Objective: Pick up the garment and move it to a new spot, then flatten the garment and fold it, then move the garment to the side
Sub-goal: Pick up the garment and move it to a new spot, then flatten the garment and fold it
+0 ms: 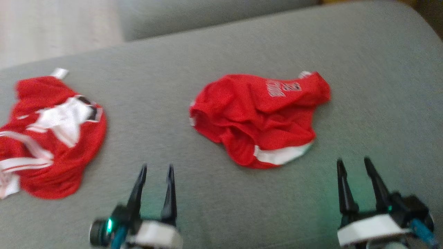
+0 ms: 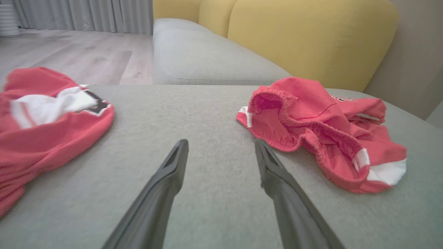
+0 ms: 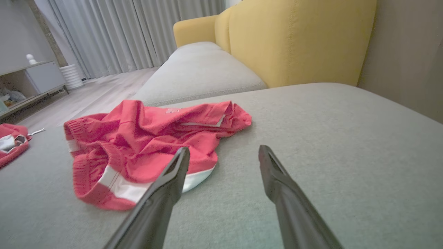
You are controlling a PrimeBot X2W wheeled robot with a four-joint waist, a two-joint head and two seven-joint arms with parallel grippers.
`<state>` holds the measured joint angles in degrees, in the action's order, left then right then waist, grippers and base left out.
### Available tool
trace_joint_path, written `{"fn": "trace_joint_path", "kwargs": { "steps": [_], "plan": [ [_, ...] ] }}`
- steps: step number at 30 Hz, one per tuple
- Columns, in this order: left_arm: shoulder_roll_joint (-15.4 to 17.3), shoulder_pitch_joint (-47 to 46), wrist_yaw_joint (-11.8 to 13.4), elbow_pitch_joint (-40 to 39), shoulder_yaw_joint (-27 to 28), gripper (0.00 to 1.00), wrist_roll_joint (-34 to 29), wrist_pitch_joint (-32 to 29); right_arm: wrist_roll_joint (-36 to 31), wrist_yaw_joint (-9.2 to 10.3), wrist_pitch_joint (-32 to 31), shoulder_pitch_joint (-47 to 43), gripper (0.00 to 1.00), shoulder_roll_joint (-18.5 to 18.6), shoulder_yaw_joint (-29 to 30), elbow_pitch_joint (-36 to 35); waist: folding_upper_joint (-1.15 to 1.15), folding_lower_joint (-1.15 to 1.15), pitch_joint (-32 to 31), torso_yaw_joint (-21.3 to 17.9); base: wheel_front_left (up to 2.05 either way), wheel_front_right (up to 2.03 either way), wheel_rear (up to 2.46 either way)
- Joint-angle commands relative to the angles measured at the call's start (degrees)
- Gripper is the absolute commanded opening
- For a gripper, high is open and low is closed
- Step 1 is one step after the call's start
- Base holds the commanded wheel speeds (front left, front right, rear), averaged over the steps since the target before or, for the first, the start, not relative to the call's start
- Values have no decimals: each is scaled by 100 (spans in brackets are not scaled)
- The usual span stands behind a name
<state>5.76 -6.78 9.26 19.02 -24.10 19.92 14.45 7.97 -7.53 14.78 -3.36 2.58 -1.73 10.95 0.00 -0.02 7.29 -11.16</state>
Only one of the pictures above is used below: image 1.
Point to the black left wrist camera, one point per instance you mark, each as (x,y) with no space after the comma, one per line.
(100,233)

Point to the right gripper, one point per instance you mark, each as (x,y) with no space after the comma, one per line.
(370,228)

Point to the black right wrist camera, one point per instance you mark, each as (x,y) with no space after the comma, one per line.
(412,207)

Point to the small grey sofa cushion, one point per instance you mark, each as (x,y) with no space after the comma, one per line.
(190,17)

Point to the red mesh shorts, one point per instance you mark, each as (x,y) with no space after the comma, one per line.
(249,114)

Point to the large grey sofa cushion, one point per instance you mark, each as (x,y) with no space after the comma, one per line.
(242,207)

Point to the red and white jersey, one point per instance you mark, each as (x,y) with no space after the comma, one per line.
(69,162)

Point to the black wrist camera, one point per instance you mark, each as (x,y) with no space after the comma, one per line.
(100,233)
(412,207)

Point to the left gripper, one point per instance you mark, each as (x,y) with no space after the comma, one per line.
(155,237)

